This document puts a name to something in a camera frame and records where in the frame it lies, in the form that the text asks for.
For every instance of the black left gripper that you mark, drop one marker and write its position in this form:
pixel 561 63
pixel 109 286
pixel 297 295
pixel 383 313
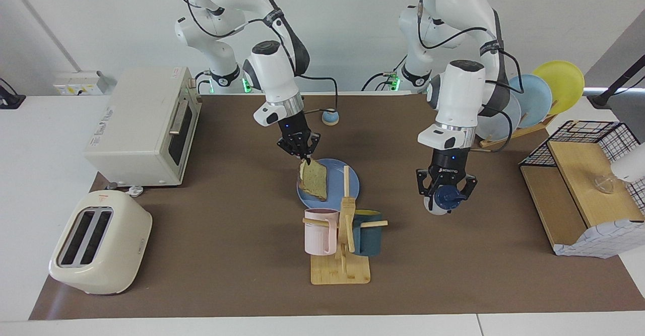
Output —
pixel 448 164

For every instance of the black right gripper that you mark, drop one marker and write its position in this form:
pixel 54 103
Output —
pixel 295 129

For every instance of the squeeze bottle with blue cap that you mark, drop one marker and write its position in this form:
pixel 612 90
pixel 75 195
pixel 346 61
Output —
pixel 446 195

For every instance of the bread slice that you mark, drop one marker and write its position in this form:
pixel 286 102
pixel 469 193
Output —
pixel 315 182

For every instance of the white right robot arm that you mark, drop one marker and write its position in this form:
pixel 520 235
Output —
pixel 272 74

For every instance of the periwinkle blue plate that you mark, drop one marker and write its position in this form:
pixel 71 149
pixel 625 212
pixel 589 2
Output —
pixel 353 187

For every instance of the pale grey plate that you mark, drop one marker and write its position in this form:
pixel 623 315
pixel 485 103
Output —
pixel 496 124

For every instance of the wooden plate rack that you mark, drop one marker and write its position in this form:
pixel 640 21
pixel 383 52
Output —
pixel 529 128

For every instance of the light blue plate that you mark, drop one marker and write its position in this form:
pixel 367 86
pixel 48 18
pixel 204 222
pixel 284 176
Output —
pixel 534 99

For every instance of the yellow plate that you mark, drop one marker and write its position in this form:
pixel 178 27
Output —
pixel 562 84

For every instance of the pink mug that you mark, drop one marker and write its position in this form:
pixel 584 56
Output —
pixel 317 235

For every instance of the brown table mat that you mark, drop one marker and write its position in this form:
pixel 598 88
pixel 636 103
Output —
pixel 227 200

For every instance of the dark teal mug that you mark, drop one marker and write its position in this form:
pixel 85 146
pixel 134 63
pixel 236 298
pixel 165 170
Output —
pixel 370 240

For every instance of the wooden mug tree stand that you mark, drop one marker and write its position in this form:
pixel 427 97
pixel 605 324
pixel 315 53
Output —
pixel 340 270

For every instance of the wooden shelf unit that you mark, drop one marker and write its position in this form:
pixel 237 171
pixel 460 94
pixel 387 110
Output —
pixel 579 175

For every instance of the clear glass cup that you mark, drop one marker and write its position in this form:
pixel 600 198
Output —
pixel 604 185

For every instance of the white toaster oven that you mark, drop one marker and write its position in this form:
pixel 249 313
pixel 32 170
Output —
pixel 136 124

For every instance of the white cylinder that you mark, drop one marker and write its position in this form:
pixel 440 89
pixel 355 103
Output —
pixel 632 167

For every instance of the cream two-slot toaster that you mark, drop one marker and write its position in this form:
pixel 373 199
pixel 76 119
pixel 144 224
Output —
pixel 126 245

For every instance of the white wall power strip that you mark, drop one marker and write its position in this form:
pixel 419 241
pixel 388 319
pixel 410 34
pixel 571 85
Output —
pixel 75 86

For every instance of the grey wall conduit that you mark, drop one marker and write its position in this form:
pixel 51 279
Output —
pixel 65 52

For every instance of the black clamp mount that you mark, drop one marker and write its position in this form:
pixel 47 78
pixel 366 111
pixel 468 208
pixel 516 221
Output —
pixel 10 102

